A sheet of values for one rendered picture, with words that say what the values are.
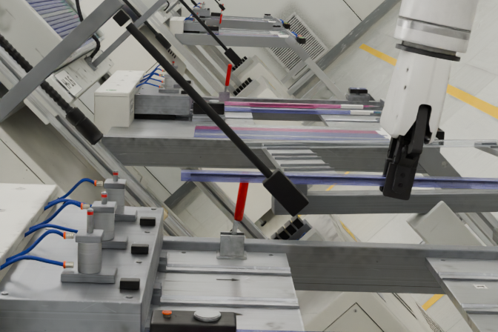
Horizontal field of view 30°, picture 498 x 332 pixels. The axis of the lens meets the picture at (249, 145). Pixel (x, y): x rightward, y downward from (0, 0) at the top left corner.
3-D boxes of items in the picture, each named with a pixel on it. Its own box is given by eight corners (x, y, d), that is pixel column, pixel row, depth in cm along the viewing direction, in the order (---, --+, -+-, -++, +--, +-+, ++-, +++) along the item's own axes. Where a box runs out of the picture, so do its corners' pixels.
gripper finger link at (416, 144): (419, 81, 105) (404, 112, 110) (419, 135, 101) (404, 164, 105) (430, 84, 105) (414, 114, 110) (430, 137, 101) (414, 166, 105)
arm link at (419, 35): (391, 15, 111) (385, 40, 111) (406, 18, 102) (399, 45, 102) (459, 29, 111) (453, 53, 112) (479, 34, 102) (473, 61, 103)
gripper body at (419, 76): (390, 32, 111) (369, 124, 113) (407, 38, 101) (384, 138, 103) (450, 45, 112) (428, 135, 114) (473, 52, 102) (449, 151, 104)
